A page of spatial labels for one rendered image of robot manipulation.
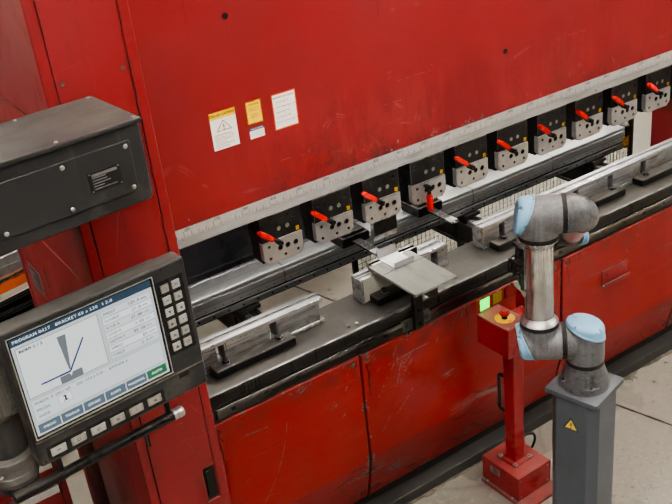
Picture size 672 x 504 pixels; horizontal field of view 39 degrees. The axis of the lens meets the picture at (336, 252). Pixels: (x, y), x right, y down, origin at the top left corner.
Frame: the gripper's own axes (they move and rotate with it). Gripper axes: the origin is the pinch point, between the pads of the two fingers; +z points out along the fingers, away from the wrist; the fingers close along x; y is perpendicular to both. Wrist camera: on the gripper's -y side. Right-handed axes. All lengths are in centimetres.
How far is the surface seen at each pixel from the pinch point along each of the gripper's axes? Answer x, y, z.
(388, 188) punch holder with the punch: 34, 35, -41
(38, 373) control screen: 172, -16, -65
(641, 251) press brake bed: -84, 15, 23
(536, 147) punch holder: -35, 33, -35
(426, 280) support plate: 35.5, 13.5, -15.1
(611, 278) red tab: -66, 15, 28
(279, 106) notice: 71, 39, -81
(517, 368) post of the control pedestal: 5.6, -2.2, 28.5
